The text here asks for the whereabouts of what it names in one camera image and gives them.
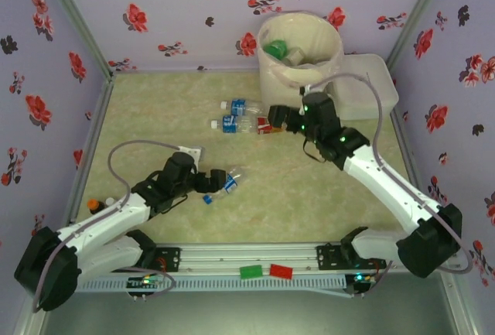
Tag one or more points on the green plastic block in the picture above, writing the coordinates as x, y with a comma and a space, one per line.
251, 272

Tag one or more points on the translucent plastic bin liner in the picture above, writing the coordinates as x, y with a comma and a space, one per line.
290, 76

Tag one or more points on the green bottle yellow cap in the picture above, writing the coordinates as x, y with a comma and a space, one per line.
276, 48

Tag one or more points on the cream plastic bucket bin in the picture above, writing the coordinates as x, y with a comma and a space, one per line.
278, 91

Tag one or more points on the dark bottle orange cap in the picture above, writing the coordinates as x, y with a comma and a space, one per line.
93, 205

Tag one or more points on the aluminium frame rail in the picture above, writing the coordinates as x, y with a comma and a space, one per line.
94, 137
402, 137
174, 71

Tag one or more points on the aluminium frame post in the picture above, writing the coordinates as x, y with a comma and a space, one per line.
27, 323
417, 14
460, 304
77, 18

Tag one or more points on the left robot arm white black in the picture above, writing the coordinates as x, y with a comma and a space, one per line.
100, 219

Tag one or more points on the bottle with white cap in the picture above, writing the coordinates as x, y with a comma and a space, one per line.
110, 202

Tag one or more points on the clear bottle blue label white cap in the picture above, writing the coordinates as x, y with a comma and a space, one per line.
229, 124
239, 106

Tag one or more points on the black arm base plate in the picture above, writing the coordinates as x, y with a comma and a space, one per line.
170, 259
328, 257

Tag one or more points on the circuit board green light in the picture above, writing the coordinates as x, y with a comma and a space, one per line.
361, 279
145, 281

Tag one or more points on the red plastic block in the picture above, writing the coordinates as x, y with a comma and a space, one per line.
281, 271

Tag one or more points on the amber bottle red yellow label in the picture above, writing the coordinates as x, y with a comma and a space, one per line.
265, 126

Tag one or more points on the white lidded plastic box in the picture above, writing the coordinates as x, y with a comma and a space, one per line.
359, 99

